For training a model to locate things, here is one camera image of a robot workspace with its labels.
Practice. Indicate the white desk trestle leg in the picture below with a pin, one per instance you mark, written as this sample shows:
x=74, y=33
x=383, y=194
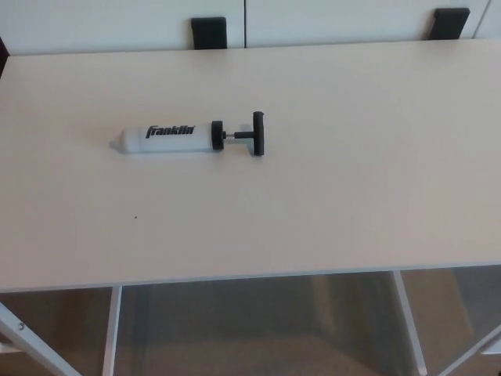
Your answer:
x=411, y=321
x=112, y=333

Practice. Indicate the dark red object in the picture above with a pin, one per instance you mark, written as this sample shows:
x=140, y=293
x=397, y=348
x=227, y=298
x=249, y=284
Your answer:
x=3, y=48

